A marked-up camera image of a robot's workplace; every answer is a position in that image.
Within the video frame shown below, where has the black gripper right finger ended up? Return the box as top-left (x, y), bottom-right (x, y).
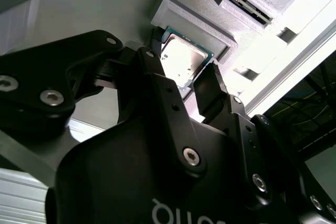
top-left (193, 61), bottom-right (336, 224)

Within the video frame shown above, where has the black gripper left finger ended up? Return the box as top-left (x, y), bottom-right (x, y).
top-left (0, 27), bottom-right (210, 180)

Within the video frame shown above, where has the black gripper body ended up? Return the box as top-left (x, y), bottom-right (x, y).
top-left (44, 119), bottom-right (308, 224)

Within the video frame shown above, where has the silver CPU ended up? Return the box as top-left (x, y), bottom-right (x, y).
top-left (160, 26), bottom-right (215, 90)

